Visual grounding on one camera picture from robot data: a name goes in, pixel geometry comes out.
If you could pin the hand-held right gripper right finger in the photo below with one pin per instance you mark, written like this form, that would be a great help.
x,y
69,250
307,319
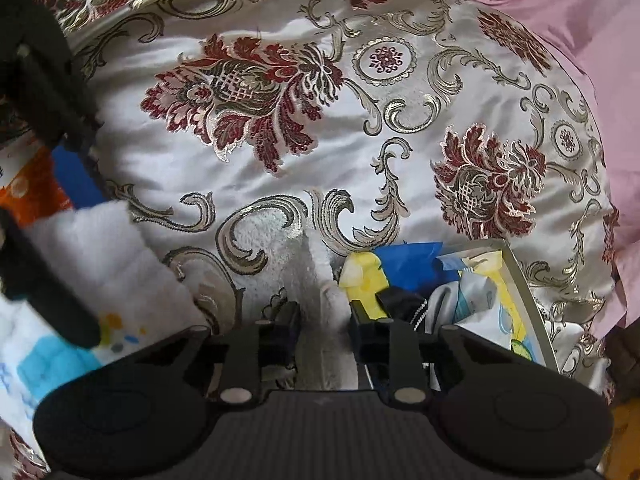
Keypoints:
x,y
367,340

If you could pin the pink bed sheet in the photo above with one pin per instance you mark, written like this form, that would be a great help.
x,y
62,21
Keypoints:
x,y
575,10

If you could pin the metal tray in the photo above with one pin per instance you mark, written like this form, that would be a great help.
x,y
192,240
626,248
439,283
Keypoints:
x,y
530,310

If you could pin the floral satin blanket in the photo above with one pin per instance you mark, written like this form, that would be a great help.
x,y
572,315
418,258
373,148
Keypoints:
x,y
300,160

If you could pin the orange white medicine box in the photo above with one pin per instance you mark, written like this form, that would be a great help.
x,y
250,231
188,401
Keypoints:
x,y
25,195

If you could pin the striped fluffy towel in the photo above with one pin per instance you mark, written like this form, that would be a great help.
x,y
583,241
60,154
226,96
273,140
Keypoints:
x,y
100,260

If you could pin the black sock white stripes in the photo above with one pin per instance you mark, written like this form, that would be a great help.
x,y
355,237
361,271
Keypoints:
x,y
407,305

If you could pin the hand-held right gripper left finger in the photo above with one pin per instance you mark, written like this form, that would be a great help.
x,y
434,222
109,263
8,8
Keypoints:
x,y
285,332

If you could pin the brown quilted jacket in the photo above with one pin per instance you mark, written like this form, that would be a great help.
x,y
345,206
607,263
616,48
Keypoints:
x,y
625,360

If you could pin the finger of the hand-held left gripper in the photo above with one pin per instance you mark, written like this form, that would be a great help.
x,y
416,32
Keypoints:
x,y
45,285
75,180

